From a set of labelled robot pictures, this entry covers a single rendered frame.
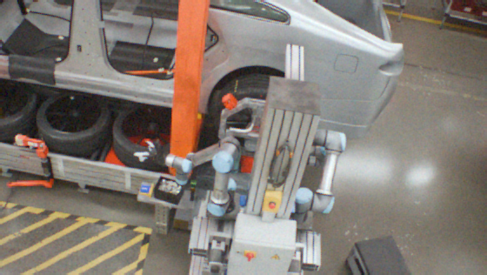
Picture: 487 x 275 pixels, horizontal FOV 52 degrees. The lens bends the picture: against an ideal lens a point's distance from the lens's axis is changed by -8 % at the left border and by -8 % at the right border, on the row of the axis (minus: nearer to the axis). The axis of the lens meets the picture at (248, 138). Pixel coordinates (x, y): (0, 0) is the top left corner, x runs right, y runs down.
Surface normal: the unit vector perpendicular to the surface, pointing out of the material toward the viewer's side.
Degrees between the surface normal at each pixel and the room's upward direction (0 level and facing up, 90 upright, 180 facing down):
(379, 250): 0
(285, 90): 0
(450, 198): 0
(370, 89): 90
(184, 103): 90
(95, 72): 92
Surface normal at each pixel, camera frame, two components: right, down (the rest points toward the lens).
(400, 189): 0.13, -0.72
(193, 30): -0.11, 0.68
